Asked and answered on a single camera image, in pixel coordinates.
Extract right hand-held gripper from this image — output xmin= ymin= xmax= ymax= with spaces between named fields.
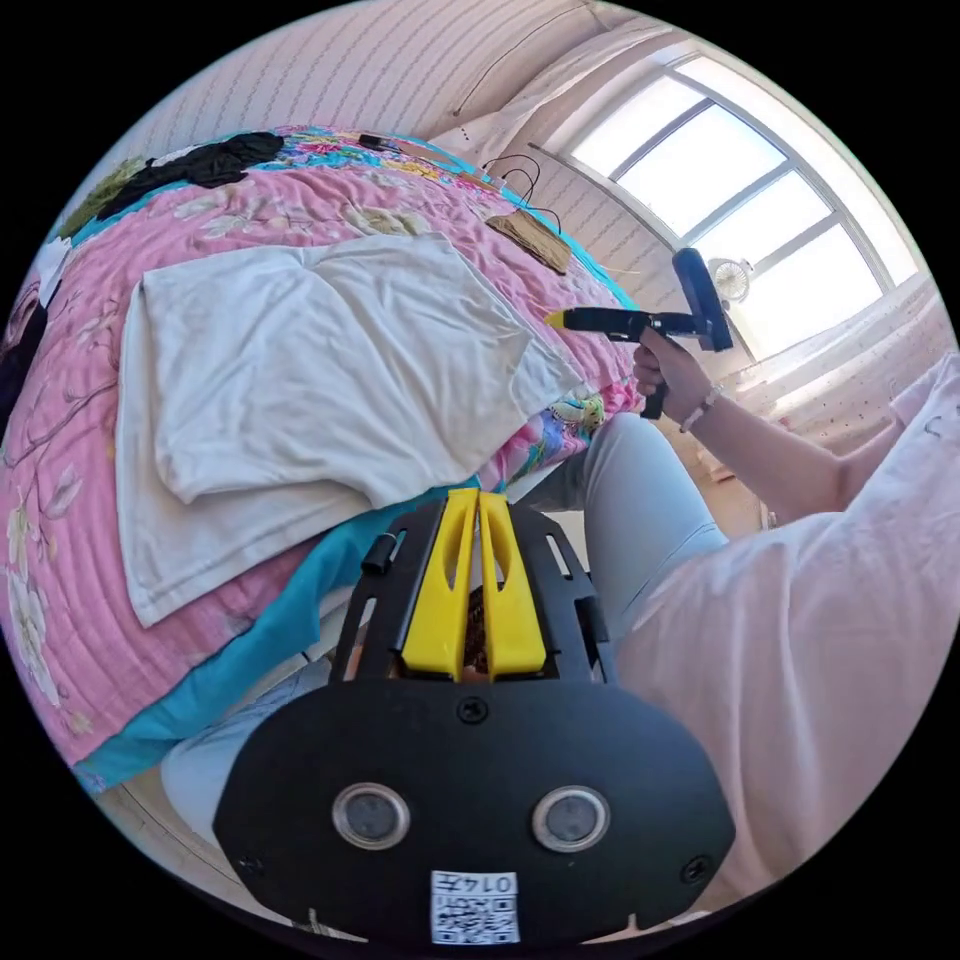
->
xmin=544 ymin=305 xmax=712 ymax=421

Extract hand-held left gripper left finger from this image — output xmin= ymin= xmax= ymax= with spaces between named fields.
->
xmin=400 ymin=487 xmax=480 ymax=674

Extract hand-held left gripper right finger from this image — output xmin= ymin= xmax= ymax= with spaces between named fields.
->
xmin=478 ymin=491 xmax=547 ymax=674

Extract white short sleeve shirt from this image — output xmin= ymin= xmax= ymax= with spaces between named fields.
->
xmin=115 ymin=231 xmax=592 ymax=631

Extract person's right forearm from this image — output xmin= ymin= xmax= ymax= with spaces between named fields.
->
xmin=683 ymin=383 xmax=871 ymax=528

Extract person's right hand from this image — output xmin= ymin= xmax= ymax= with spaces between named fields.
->
xmin=632 ymin=325 xmax=723 ymax=434

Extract brown woven straw item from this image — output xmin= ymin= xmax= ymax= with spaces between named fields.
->
xmin=485 ymin=212 xmax=573 ymax=277

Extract small white fan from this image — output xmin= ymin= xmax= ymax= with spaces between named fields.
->
xmin=707 ymin=256 xmax=754 ymax=306

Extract window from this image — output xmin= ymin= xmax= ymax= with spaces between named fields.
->
xmin=568 ymin=50 xmax=915 ymax=363

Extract person's body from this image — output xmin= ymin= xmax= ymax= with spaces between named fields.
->
xmin=159 ymin=350 xmax=960 ymax=925

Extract bed with pink floral quilt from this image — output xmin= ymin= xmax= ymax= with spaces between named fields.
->
xmin=0 ymin=123 xmax=648 ymax=798

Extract pile of clothes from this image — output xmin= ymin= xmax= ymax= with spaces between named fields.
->
xmin=55 ymin=131 xmax=287 ymax=243

